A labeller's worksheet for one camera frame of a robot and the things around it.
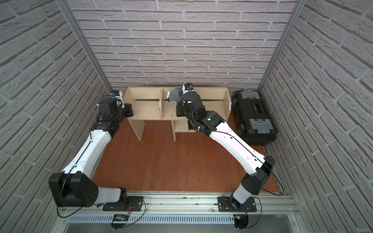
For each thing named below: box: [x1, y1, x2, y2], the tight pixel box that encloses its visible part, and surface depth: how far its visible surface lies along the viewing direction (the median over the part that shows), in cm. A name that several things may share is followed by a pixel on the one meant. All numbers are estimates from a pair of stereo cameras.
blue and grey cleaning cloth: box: [169, 86, 184, 103], surface depth 67 cm
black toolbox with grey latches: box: [232, 89, 278, 147], surface depth 94 cm
